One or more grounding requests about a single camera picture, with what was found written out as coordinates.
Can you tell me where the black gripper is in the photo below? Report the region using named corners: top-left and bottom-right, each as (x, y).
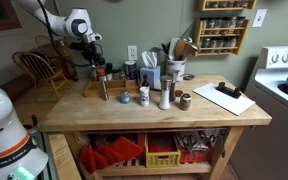
top-left (69, 42), bottom-right (105, 66)

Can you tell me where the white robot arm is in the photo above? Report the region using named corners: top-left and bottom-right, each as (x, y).
top-left (15, 0), bottom-right (102, 66)

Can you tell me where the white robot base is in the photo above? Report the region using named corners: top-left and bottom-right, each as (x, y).
top-left (0, 89), bottom-right (48, 180)

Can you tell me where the wooden tray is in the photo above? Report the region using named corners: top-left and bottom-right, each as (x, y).
top-left (84, 80), bottom-right (139, 98)

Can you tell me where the dark glass bottle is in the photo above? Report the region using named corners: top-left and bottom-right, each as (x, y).
top-left (141, 74), bottom-right (150, 87)

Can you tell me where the tall metal grinder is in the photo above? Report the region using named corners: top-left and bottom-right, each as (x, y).
top-left (99, 77), bottom-right (109, 101)

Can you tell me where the dark canister with label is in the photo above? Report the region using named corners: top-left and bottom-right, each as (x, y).
top-left (124, 60), bottom-right (137, 80)

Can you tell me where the wooden chair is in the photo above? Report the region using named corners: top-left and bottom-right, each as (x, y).
top-left (12, 52), bottom-right (71, 100)

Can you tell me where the small blue jar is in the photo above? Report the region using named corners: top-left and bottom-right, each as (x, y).
top-left (120, 91), bottom-right (130, 104)

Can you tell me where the blue tissue box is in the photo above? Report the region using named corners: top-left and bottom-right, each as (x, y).
top-left (140, 51), bottom-right (160, 88)

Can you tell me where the white spice shaker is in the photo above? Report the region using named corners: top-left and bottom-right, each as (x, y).
top-left (139, 87), bottom-right (149, 107)

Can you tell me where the white salt grinder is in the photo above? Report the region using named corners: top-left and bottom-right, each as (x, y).
top-left (159, 75), bottom-right (172, 110)

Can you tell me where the white utensil crock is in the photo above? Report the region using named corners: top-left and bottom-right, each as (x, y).
top-left (167, 60), bottom-right (186, 82)

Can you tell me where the dark pepper grinder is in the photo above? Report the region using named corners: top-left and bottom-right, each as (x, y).
top-left (167, 69), bottom-right (178, 102)

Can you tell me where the small round dish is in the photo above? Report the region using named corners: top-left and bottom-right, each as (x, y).
top-left (183, 74), bottom-right (195, 80)

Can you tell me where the red oven mitt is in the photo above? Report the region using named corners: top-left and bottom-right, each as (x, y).
top-left (79, 136), bottom-right (143, 174)

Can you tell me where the brown spice jar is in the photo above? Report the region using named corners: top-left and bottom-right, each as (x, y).
top-left (180, 93), bottom-right (192, 111)

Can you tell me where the yellow plastic crate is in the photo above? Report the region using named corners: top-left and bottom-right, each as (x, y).
top-left (145, 133), bottom-right (181, 168)

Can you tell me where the upper wooden spice rack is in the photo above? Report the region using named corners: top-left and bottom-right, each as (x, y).
top-left (201, 0), bottom-right (257, 11)

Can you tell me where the wooden spice rack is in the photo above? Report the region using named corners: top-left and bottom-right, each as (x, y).
top-left (194, 16), bottom-right (249, 56)
top-left (201, 0), bottom-right (257, 11)

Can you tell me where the white cutting board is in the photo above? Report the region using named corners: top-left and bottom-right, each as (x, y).
top-left (194, 83), bottom-right (255, 115)

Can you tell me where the wooden butcher block table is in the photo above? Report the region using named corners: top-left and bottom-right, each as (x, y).
top-left (39, 75), bottom-right (271, 180)

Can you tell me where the red plastic basket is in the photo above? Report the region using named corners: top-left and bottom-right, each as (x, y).
top-left (177, 130), bottom-right (214, 164)

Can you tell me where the black knife sharpener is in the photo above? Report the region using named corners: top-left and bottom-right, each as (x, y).
top-left (216, 82), bottom-right (241, 99)

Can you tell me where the white stove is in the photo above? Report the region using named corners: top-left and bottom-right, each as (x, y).
top-left (230, 46), bottom-right (288, 180)

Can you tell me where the white wall outlet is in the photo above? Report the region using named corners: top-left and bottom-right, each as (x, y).
top-left (127, 45), bottom-right (137, 60)

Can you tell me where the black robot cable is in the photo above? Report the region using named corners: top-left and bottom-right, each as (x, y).
top-left (0, 0), bottom-right (95, 68)

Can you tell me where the framed wall picture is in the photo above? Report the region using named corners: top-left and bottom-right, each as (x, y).
top-left (0, 0), bottom-right (24, 37)

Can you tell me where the white light switch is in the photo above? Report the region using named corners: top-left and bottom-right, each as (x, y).
top-left (252, 9), bottom-right (267, 28)

